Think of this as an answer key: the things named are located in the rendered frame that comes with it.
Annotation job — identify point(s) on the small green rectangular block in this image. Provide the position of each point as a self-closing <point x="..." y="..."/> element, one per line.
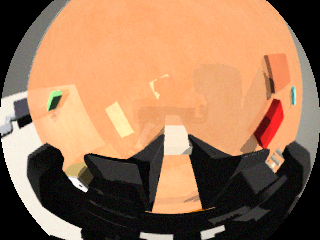
<point x="53" y="100"/>

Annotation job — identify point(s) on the light blue domino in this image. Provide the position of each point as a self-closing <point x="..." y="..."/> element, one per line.
<point x="293" y="96"/>

